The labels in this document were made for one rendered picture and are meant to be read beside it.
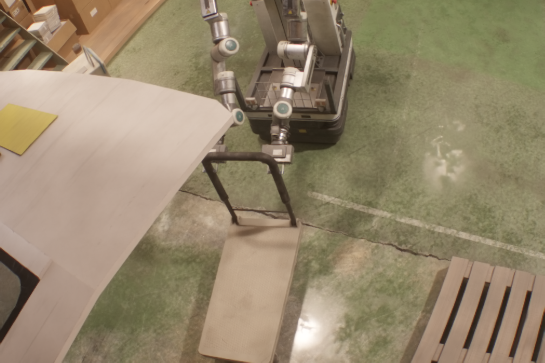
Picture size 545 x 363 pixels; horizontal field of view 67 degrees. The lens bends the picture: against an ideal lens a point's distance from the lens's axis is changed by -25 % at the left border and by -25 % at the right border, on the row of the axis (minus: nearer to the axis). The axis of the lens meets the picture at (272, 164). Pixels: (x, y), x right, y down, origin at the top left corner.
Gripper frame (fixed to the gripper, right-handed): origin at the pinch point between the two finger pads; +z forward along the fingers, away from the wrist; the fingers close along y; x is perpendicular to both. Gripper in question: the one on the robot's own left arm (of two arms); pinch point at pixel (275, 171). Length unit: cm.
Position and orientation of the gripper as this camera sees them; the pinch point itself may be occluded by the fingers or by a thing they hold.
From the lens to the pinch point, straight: 240.2
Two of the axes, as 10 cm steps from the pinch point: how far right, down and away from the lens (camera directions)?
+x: -2.8, -3.0, -9.1
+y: -9.5, -0.2, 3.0
